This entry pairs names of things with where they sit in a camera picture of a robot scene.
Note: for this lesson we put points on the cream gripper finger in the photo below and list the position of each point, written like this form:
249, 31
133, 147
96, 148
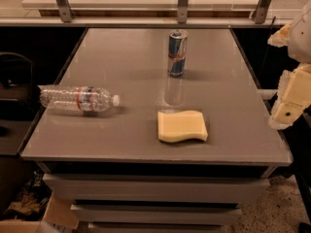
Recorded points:
281, 37
285, 113

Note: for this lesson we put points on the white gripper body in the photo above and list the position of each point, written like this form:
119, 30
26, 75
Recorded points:
301, 38

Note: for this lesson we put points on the red bull can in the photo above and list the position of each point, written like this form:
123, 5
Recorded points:
177, 48

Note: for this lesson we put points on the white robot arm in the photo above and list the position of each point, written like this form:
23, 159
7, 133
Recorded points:
299, 44

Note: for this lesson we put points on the clear plastic water bottle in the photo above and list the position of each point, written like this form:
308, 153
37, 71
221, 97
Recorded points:
77, 98

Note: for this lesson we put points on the yellow sponge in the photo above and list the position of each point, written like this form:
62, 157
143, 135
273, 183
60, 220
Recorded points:
181, 126

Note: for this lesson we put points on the grey drawer cabinet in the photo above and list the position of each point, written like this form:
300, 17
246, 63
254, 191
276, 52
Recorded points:
159, 197

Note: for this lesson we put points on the right metal bracket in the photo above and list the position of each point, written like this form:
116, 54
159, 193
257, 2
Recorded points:
260, 14

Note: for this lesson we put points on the metal bracket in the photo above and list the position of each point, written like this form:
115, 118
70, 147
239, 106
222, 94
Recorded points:
64, 9
260, 14
182, 11

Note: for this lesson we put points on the middle metal bracket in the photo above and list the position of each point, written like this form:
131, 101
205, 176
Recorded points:
182, 11

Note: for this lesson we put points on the left metal bracket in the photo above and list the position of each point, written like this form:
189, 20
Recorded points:
64, 9

